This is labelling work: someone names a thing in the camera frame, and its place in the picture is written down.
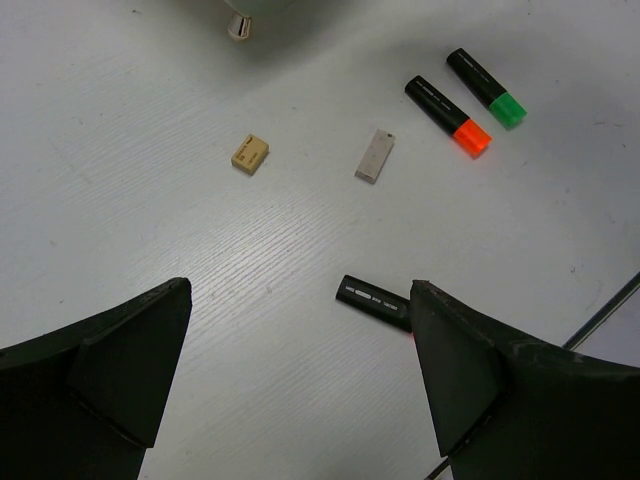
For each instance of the pink highlighter marker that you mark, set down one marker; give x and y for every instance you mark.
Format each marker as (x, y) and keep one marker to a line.
(382, 305)

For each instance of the small tan eraser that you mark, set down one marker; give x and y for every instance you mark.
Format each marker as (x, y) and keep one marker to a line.
(250, 155)

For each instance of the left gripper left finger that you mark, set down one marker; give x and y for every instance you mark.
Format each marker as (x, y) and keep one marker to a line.
(86, 401)

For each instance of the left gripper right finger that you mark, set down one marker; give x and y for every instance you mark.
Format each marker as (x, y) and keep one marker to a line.
(507, 405)

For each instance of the grey white eraser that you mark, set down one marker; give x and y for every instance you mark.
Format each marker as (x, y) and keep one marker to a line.
(375, 156)

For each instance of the grey-green bottom drawer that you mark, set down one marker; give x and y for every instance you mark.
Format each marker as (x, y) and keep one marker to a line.
(244, 11)

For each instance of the orange highlighter marker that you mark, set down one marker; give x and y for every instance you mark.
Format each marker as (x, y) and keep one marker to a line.
(448, 116)

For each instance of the green highlighter marker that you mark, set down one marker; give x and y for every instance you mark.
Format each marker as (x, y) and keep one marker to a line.
(491, 94)

